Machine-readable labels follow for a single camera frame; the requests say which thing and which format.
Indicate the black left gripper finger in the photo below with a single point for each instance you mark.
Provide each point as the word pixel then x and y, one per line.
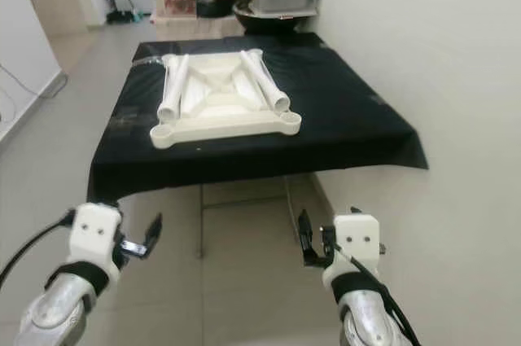
pixel 154 230

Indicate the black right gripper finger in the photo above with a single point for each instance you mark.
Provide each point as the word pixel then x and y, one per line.
pixel 304 232

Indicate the cream plastic children table top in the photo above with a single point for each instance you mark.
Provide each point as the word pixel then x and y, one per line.
pixel 224 124

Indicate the clear tape patch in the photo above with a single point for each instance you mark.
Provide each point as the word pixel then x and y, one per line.
pixel 130 122

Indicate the black tablecloth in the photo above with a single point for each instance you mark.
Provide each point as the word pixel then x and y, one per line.
pixel 342 118

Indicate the clear tape strip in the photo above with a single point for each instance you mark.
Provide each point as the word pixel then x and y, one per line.
pixel 151 66

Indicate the beige patterned cloth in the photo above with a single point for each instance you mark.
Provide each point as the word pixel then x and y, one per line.
pixel 195 27

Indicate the black metal wok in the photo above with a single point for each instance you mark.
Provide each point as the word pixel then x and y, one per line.
pixel 269 22

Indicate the metal folding table frame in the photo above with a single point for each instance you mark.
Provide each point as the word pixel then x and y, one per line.
pixel 289 208

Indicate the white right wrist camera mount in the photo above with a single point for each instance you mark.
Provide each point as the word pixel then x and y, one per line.
pixel 356 242

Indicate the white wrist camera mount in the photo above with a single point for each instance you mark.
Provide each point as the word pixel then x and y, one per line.
pixel 356 242
pixel 95 232

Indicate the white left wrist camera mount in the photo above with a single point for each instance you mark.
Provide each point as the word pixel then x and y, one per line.
pixel 95 232

